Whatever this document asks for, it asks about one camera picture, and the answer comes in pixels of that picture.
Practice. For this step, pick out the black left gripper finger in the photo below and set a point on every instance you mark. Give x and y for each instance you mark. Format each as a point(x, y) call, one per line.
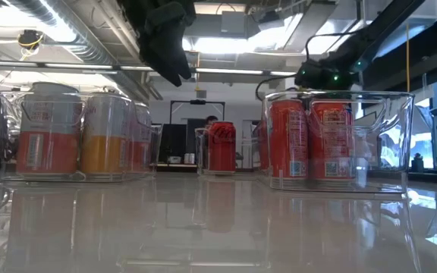
point(165, 57)

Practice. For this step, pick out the red Coca-Cola can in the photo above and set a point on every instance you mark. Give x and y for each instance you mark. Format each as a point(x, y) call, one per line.
point(263, 151)
point(222, 151)

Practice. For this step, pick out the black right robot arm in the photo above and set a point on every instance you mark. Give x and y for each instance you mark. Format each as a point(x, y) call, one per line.
point(389, 26)

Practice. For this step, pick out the ceiling light strip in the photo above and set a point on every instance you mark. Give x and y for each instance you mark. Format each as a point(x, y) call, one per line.
point(233, 71)

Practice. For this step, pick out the person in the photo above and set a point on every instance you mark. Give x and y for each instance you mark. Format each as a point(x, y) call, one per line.
point(211, 121)

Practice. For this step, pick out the clear plastic bin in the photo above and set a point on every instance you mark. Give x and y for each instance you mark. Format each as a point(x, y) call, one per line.
point(243, 159)
point(385, 159)
point(4, 151)

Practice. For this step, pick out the small dark bottle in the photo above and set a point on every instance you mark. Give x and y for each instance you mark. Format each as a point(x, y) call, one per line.
point(417, 163)

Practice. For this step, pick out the silver air duct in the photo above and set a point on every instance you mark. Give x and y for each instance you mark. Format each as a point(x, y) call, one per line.
point(89, 49)

